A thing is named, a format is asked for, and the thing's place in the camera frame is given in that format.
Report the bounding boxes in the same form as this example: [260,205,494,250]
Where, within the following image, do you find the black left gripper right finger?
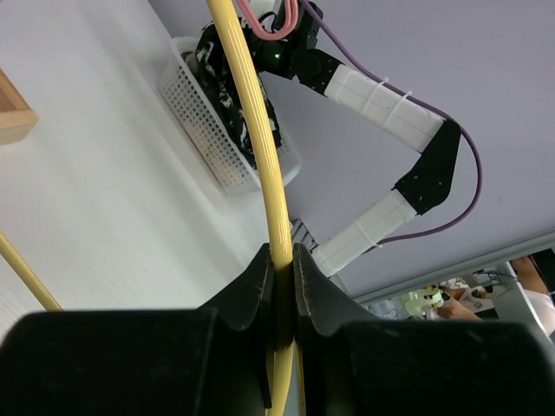
[293,244,554,415]

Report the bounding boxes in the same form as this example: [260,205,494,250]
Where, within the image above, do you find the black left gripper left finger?
[1,245,275,415]

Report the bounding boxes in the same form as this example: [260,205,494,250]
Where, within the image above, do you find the yellow hanger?
[1,1,293,415]

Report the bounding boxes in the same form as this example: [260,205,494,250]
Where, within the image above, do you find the black white patterned trousers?
[181,23,287,166]

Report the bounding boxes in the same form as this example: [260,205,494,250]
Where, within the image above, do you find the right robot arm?
[245,6,461,276]

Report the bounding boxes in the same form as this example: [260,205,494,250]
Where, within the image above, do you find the empty pink hanger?
[236,0,300,41]

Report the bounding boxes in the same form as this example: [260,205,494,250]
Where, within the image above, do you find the person in background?
[437,255,554,338]

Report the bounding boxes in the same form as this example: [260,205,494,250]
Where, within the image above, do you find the white plastic basket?
[156,36,303,197]

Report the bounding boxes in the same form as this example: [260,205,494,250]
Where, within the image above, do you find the wooden clothes rack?
[0,71,39,146]

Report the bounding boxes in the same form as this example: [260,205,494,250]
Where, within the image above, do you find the aluminium mounting rail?
[291,218,317,251]

